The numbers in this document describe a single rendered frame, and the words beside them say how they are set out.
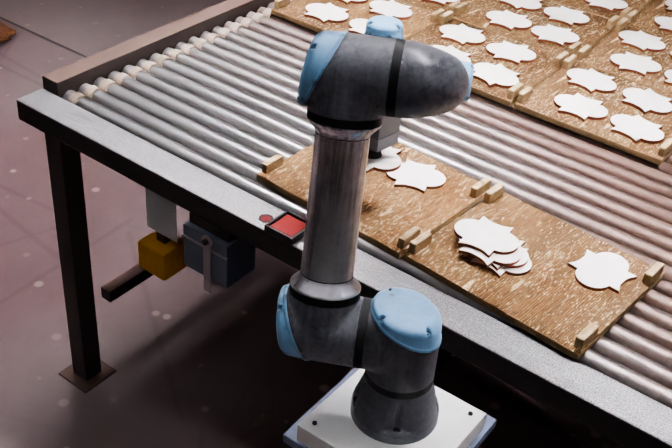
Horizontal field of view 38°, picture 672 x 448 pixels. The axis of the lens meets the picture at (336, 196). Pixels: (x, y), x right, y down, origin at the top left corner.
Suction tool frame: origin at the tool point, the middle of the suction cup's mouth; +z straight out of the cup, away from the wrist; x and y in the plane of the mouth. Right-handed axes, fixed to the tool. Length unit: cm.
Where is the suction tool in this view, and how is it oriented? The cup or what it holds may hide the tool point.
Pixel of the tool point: (371, 158)
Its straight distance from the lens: 207.6
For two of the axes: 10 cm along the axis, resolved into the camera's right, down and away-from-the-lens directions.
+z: -0.7, 8.2, 5.6
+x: -7.3, 3.5, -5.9
